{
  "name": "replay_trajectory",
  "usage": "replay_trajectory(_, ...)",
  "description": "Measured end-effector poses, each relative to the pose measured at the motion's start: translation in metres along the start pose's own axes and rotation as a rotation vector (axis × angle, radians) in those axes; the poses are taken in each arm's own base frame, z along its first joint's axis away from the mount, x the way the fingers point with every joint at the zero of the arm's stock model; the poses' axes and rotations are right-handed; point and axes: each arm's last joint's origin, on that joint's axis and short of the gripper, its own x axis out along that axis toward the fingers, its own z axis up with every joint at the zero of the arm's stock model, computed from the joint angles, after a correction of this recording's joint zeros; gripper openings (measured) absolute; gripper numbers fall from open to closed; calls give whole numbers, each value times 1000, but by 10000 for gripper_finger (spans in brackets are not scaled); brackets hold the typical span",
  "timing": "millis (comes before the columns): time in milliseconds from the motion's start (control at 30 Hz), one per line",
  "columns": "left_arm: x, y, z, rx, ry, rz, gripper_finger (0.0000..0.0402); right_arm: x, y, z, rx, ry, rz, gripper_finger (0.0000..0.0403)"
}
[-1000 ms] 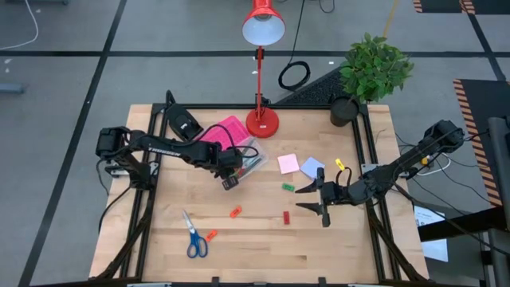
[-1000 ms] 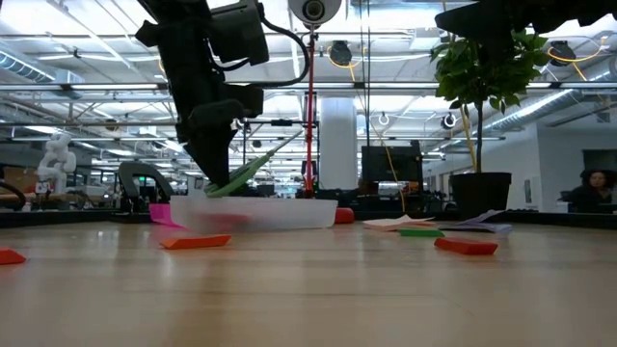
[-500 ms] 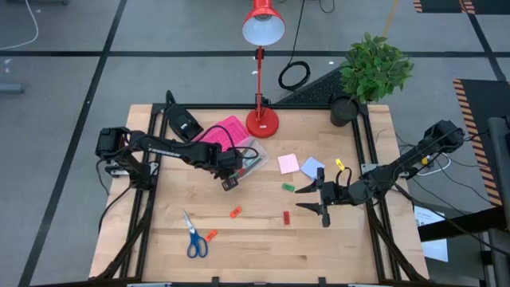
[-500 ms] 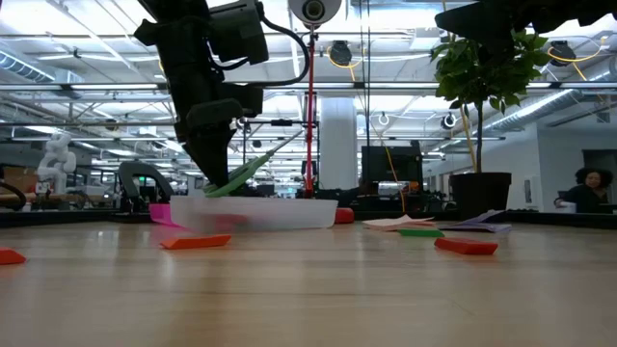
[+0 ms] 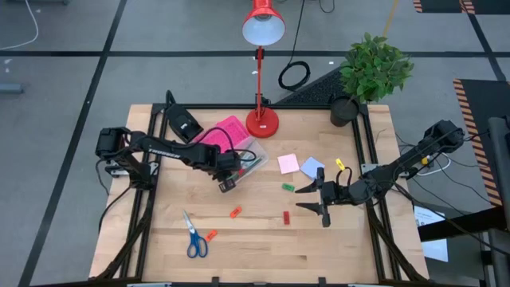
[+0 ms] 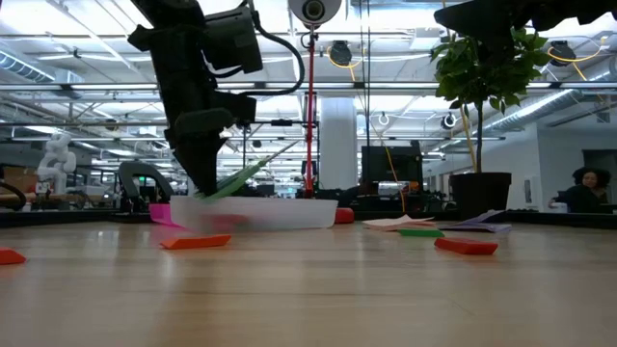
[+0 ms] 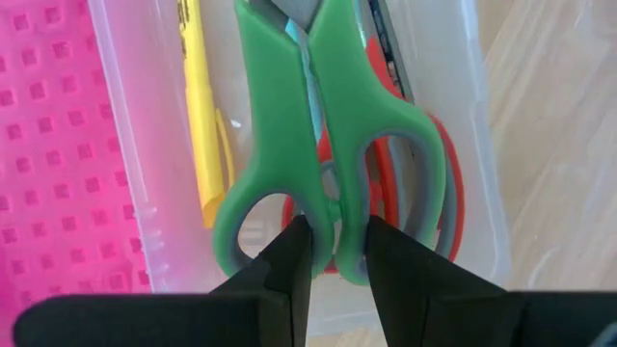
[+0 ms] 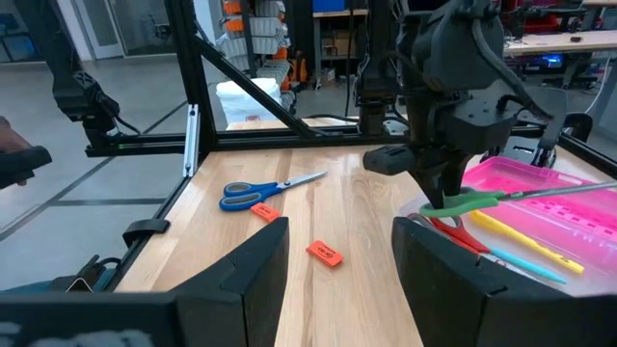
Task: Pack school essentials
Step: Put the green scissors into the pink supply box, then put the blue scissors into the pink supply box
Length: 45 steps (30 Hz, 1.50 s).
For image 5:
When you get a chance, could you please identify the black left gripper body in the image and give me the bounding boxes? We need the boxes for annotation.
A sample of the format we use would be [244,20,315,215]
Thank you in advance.
[214,151,244,194]

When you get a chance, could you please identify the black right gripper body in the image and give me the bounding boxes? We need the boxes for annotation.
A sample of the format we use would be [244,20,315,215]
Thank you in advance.
[316,167,355,229]

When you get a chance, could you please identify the purple sticky note pad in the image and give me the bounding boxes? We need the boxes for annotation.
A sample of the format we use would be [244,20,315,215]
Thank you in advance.
[299,156,326,180]

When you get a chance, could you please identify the clear pencil box pink lid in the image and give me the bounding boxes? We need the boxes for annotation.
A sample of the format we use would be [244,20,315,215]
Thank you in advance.
[190,115,270,185]

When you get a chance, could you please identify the pink sticky note pad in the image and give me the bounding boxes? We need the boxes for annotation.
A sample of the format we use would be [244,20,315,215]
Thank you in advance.
[277,153,300,175]

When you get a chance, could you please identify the blue-handled scissors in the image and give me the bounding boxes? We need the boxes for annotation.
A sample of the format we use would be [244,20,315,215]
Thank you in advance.
[182,210,210,259]

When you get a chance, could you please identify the red desk lamp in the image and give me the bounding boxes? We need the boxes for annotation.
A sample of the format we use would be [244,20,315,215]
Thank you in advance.
[241,0,287,140]

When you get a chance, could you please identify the black textured floor mat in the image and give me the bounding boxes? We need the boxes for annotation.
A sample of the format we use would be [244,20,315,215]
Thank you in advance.
[274,65,351,105]

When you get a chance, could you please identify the white paper sheet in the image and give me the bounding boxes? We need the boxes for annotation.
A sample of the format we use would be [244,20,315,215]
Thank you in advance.
[413,205,449,263]

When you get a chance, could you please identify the black support beam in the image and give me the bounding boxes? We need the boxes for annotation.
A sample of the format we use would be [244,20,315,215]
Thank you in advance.
[417,205,510,243]

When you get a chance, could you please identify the green potted plant black pot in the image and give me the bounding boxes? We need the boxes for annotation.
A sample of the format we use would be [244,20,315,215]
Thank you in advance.
[329,32,415,128]

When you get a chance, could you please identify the black hazard-striped floor mat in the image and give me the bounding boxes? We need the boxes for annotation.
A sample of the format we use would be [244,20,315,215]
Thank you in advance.
[453,78,510,207]
[412,0,510,16]

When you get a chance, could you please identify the black metal table frame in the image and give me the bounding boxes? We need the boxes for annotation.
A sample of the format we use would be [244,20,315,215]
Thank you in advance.
[93,102,430,287]

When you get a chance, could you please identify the black coiled cable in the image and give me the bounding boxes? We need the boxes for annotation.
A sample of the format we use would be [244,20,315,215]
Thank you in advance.
[277,0,312,92]

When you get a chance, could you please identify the white cable loop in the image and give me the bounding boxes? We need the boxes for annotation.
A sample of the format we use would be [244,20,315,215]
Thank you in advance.
[414,153,453,177]

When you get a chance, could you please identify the grey metal post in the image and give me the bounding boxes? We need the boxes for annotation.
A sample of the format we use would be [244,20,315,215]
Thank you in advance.
[486,116,510,287]

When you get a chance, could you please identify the yellow hanging cable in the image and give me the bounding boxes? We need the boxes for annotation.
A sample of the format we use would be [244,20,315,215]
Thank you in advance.
[382,0,399,39]

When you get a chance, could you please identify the grey floor bracket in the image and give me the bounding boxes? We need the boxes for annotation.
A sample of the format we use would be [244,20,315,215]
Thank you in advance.
[0,82,25,95]

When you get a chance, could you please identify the white floor cable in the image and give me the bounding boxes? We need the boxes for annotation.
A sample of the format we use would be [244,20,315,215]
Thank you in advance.
[0,0,40,52]

